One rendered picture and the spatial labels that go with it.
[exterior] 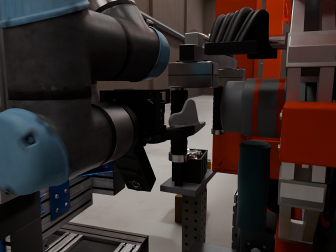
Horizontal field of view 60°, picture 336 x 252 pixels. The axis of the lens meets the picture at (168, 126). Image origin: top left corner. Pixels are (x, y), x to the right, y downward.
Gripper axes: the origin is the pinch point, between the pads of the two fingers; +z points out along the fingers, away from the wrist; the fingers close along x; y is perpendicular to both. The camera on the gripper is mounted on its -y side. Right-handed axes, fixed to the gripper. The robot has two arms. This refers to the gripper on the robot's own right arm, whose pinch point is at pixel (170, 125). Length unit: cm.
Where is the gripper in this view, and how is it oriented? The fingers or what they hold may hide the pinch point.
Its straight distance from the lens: 56.2
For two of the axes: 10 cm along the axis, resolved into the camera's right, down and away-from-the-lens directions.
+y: 0.0, -9.9, -1.5
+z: 4.0, -1.4, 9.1
